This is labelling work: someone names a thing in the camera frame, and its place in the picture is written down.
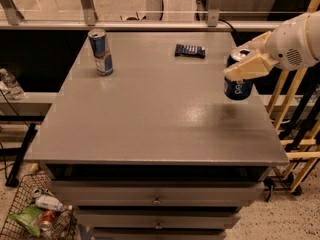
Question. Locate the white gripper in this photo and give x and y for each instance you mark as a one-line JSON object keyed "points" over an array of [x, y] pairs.
{"points": [[289, 44]]}

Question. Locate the blue pepsi can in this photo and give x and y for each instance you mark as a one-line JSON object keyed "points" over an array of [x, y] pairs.
{"points": [[237, 90]]}

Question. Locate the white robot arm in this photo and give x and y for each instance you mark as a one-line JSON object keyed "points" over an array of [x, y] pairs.
{"points": [[293, 45]]}

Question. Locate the blue rxbar blueberry bar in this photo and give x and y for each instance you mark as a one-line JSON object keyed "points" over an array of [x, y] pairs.
{"points": [[190, 51]]}

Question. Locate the red bull can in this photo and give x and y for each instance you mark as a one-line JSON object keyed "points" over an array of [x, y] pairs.
{"points": [[101, 51]]}

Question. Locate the silver can in basket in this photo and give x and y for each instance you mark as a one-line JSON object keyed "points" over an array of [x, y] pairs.
{"points": [[37, 192]]}

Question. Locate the red soda can in basket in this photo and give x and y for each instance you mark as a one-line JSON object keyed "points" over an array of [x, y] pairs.
{"points": [[48, 219]]}

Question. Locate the top grey drawer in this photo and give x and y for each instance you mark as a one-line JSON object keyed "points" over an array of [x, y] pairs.
{"points": [[107, 194]]}

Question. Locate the grey drawer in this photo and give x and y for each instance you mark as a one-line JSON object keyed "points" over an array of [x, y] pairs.
{"points": [[107, 194], [108, 234], [156, 219]]}

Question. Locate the middle grey drawer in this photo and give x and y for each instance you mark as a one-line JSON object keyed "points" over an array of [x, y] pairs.
{"points": [[156, 219]]}

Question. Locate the bottom grey drawer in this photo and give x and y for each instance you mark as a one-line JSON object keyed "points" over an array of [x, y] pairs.
{"points": [[108, 234]]}

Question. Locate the clear plastic water bottle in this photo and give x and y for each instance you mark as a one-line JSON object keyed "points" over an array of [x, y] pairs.
{"points": [[12, 84]]}

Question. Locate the white plastic bottle in basket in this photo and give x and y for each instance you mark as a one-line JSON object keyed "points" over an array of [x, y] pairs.
{"points": [[49, 202]]}

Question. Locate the black metal leg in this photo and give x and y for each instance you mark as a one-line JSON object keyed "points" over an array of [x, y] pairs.
{"points": [[12, 180]]}

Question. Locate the green snack bag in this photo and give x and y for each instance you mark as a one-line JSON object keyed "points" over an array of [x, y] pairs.
{"points": [[29, 219]]}

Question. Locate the wire mesh basket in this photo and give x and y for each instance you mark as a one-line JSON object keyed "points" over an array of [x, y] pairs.
{"points": [[23, 198]]}

